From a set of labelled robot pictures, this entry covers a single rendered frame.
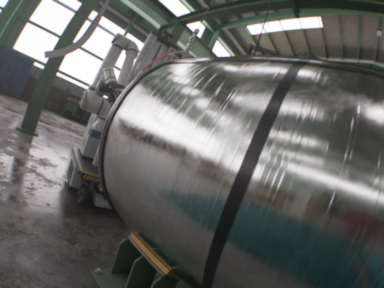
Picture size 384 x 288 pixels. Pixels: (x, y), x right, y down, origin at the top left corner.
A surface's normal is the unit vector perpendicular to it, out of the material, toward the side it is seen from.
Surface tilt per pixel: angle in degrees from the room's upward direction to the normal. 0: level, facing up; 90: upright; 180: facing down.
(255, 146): 83
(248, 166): 87
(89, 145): 90
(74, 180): 90
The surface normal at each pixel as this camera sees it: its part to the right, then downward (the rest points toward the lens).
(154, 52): 0.61, 0.21
